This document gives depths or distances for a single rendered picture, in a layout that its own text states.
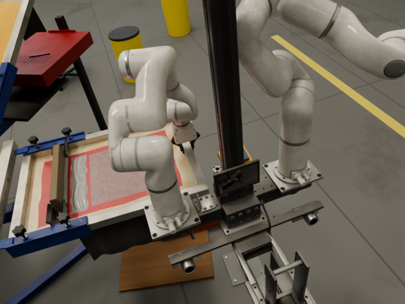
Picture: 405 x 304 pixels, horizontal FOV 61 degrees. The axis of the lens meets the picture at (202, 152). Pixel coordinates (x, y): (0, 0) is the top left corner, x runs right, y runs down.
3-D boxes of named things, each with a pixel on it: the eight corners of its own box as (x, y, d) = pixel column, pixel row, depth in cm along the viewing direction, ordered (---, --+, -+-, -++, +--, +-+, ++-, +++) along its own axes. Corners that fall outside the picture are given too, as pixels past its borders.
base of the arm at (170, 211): (198, 228, 105) (191, 195, 94) (158, 243, 103) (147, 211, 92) (183, 193, 116) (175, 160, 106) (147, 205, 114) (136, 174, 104)
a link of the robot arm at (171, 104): (183, 109, 130) (159, 111, 131) (187, 131, 137) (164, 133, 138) (185, 88, 141) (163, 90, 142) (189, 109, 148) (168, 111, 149)
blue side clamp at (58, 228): (91, 224, 136) (85, 213, 131) (92, 234, 132) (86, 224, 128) (15, 247, 132) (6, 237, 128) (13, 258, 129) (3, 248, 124)
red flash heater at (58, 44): (42, 44, 265) (35, 30, 257) (94, 44, 253) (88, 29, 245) (-11, 87, 222) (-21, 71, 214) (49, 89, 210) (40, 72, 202)
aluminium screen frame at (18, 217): (178, 116, 181) (176, 110, 179) (210, 195, 138) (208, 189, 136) (27, 157, 171) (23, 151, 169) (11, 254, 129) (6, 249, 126)
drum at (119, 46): (124, 87, 401) (109, 41, 363) (119, 74, 426) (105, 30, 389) (153, 79, 407) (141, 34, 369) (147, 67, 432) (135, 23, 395)
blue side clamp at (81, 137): (88, 141, 177) (83, 130, 172) (88, 147, 173) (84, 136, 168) (29, 157, 173) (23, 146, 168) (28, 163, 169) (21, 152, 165)
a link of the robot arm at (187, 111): (154, 92, 119) (167, 127, 137) (191, 88, 118) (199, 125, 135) (156, 74, 123) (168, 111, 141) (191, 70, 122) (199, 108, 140)
